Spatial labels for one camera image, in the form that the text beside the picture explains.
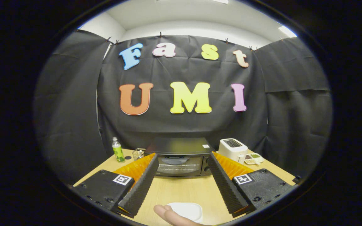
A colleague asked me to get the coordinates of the white slot toaster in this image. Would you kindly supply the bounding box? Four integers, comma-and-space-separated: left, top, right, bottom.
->
218, 138, 248, 164

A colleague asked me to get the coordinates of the black toaster oven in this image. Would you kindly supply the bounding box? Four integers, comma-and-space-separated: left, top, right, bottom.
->
144, 137, 215, 177

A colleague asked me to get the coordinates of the white divided snack dish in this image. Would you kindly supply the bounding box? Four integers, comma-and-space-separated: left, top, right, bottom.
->
244, 153, 265, 165

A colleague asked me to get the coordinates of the white plate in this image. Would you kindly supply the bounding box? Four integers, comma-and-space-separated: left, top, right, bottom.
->
165, 202, 203, 223

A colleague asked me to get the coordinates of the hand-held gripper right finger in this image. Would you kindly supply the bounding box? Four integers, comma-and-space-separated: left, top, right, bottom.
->
207, 152, 296, 218

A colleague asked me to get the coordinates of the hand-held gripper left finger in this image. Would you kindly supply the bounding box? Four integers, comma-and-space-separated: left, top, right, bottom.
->
73, 153, 159, 218

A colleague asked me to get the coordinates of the small ceiling light panel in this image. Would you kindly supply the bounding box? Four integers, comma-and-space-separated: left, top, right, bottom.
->
278, 25, 297, 38

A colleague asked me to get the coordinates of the green label plastic bottle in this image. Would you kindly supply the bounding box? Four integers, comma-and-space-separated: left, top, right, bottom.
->
112, 137, 125, 163

